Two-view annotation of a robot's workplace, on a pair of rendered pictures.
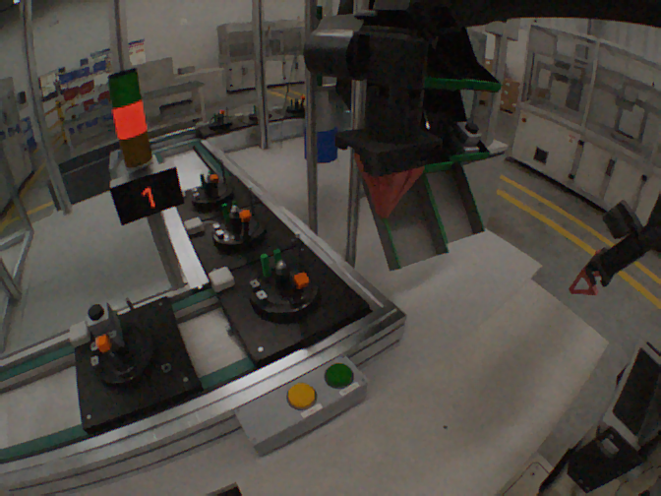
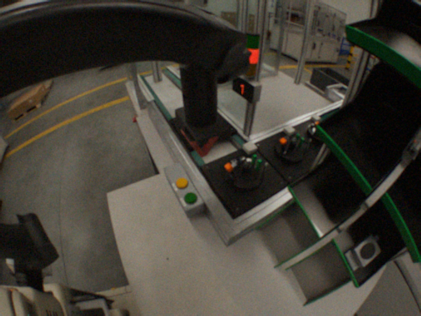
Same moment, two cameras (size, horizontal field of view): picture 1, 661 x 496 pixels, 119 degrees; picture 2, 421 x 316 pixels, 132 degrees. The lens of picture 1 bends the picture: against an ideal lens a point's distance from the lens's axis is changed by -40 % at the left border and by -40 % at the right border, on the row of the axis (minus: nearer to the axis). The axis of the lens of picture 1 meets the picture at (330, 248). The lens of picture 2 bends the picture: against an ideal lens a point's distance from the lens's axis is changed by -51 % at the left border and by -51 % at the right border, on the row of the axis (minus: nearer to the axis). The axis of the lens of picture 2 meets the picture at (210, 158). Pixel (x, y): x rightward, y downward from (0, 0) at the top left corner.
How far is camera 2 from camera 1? 51 cm
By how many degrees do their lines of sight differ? 66
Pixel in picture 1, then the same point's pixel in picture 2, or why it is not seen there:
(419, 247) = (281, 247)
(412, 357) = (216, 253)
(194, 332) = (225, 148)
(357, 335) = (215, 209)
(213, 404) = (182, 155)
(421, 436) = (166, 246)
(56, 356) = not seen: hidden behind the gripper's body
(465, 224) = (314, 291)
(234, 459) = not seen: hidden behind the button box
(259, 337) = (214, 166)
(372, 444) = (168, 223)
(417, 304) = (260, 264)
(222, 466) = not seen: hidden behind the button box
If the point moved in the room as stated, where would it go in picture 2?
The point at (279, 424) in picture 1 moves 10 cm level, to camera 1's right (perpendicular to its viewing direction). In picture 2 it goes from (170, 175) to (164, 199)
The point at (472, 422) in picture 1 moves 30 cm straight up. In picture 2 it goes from (165, 273) to (133, 252)
